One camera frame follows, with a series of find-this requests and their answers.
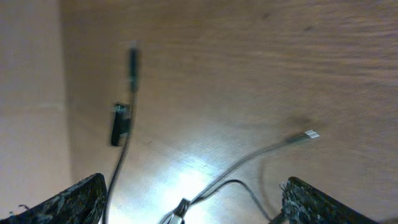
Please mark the black USB cable short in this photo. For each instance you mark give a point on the black USB cable short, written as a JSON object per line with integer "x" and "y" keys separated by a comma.
{"x": 177, "y": 215}

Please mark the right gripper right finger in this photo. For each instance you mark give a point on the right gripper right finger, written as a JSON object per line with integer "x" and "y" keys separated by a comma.
{"x": 303, "y": 203}

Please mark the black USB cable long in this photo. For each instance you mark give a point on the black USB cable long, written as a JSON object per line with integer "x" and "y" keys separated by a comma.
{"x": 123, "y": 122}

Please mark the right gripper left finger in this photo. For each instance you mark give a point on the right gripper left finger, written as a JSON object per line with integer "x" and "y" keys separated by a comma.
{"x": 84, "y": 202}

